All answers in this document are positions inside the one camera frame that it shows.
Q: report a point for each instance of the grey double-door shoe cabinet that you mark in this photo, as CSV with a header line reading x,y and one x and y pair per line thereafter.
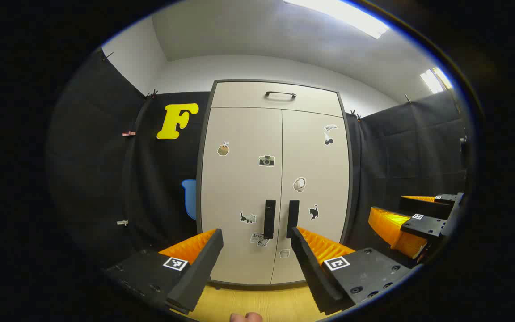
x,y
257,285

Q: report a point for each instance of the grey cabinet drawer front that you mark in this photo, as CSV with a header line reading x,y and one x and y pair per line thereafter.
x,y
239,95

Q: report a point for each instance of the long ceiling light panel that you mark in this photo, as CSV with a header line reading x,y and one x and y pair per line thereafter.
x,y
342,15

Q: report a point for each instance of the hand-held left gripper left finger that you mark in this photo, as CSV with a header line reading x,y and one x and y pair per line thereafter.
x,y
199,273

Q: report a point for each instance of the black backdrop cloth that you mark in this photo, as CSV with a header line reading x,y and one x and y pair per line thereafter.
x,y
396,147
96,179

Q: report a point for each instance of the black cloth clip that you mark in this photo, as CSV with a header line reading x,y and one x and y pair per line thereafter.
x,y
354,114
152,94
407,98
107,56

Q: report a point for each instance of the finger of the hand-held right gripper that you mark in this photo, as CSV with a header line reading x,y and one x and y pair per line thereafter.
x,y
432,205
423,226

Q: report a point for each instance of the grey cabinet door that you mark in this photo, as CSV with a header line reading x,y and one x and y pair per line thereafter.
x,y
235,188
324,170

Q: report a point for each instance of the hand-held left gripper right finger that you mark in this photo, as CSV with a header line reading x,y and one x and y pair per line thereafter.
x,y
311,273

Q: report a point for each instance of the pink cloth clip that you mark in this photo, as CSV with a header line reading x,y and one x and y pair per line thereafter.
x,y
128,133

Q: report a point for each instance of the small ceiling light panel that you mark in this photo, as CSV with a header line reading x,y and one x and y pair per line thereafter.
x,y
435,80

